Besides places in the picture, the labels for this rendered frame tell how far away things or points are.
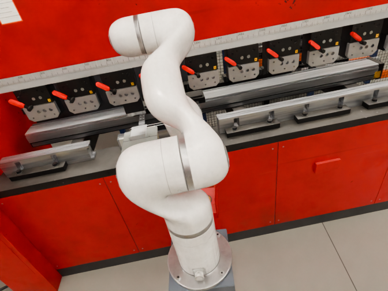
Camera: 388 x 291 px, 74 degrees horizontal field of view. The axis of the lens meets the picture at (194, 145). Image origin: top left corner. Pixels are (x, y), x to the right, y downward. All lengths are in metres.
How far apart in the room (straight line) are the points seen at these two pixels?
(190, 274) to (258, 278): 1.15
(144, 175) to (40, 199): 1.23
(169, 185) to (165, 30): 0.40
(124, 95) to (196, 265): 0.87
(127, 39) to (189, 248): 0.55
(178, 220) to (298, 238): 1.57
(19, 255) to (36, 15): 1.33
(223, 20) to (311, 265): 1.56
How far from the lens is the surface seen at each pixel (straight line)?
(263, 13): 1.30
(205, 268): 0.77
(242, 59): 1.32
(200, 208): 0.61
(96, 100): 1.36
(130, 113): 1.42
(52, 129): 1.83
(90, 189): 1.57
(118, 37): 0.75
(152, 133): 1.38
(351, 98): 1.72
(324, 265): 2.01
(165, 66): 0.63
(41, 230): 1.90
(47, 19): 1.30
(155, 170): 0.50
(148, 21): 0.74
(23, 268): 2.05
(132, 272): 2.08
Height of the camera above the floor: 1.71
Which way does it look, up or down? 36 degrees down
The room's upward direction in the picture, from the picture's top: 11 degrees counter-clockwise
